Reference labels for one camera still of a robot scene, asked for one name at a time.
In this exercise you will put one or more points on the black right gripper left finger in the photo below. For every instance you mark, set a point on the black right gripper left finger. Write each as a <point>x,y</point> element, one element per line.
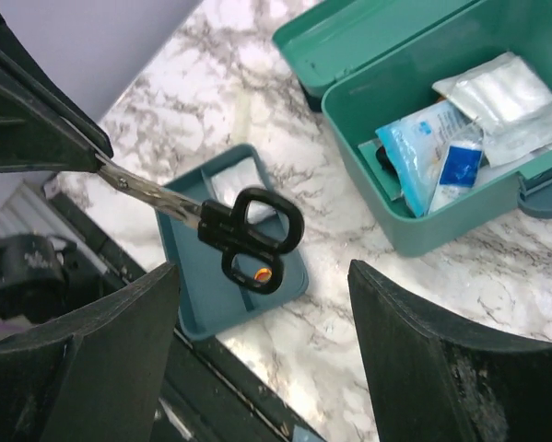
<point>93,374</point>

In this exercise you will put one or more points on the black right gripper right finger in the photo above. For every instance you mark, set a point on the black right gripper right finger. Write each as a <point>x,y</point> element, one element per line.
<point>436,376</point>

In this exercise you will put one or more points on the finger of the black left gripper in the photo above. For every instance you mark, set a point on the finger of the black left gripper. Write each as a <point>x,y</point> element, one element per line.
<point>40,127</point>

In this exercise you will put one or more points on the clear zip bag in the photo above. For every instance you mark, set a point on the clear zip bag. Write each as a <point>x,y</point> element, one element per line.
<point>230,182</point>

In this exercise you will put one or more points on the black handled bandage scissors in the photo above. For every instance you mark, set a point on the black handled bandage scissors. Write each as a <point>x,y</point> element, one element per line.
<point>218,226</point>

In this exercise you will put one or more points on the white blue bandage roll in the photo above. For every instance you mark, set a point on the white blue bandage roll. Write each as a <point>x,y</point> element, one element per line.
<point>459,168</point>

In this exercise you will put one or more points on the white gauze pad packet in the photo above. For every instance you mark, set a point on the white gauze pad packet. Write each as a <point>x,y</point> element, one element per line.
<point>508,101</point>

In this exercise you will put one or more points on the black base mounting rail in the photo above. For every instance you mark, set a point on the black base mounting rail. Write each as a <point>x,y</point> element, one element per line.
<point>208,394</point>

